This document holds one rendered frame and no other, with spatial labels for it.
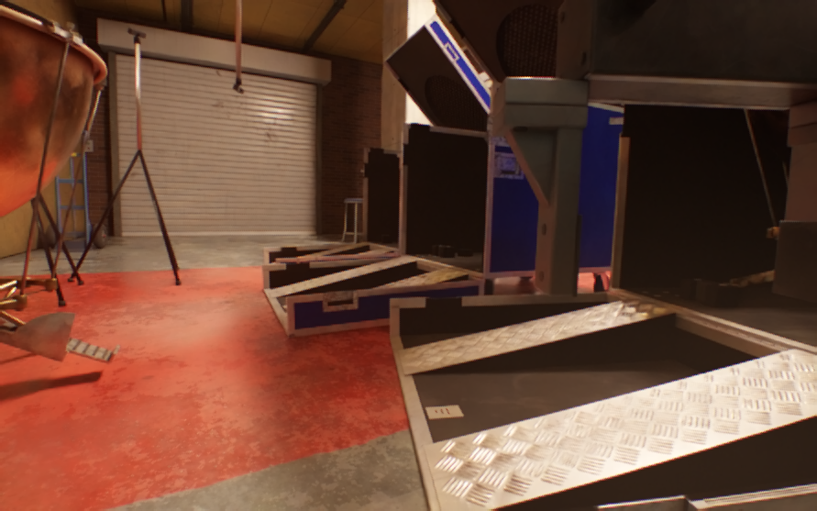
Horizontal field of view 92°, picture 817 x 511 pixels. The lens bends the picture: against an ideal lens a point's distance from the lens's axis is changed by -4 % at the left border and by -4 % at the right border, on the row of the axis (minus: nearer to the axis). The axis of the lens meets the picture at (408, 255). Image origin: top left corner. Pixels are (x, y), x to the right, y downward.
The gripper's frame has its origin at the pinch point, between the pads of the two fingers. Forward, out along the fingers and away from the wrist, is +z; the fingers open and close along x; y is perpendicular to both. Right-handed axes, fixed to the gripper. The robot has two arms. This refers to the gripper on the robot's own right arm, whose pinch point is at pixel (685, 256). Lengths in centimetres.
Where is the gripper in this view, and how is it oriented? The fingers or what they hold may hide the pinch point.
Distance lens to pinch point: 25.1
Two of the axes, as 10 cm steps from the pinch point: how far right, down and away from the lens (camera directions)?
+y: -0.2, 1.0, -9.9
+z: -0.2, 9.9, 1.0
